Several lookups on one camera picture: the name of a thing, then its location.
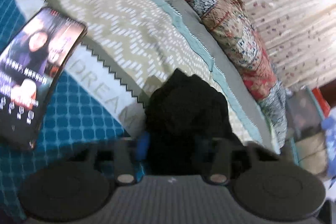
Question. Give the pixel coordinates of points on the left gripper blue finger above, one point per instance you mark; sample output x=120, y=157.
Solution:
x=134, y=148

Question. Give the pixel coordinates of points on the black pants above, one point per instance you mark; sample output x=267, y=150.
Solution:
x=183, y=118

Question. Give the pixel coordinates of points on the patterned bed sheet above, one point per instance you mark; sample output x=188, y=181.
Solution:
x=131, y=48

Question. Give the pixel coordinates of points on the smartphone with lit screen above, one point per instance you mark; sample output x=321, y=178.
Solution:
x=31, y=65

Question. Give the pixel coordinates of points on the teal side cabinet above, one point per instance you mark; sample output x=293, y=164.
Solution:
x=311, y=134

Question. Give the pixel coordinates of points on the red floral patchwork quilt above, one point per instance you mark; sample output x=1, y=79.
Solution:
x=227, y=21

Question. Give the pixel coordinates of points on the cream floral curtain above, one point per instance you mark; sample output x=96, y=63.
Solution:
x=299, y=36

